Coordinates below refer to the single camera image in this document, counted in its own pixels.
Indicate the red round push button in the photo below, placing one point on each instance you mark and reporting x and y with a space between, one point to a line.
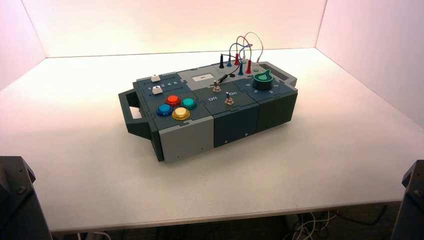
173 100

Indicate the blue round push button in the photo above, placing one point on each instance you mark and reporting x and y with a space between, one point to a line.
164 109

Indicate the green rotary knob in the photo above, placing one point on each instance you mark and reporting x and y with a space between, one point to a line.
263 82

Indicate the metal toggle switch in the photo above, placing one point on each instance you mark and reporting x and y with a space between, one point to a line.
216 87
228 99

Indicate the green round push button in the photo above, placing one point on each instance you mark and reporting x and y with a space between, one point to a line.
188 103

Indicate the white slider knob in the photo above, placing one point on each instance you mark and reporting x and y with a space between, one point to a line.
157 89
155 78

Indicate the yellow round push button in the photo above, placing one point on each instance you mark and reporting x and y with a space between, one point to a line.
181 113

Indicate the grey and teal control box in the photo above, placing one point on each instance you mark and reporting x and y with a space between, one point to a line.
185 136

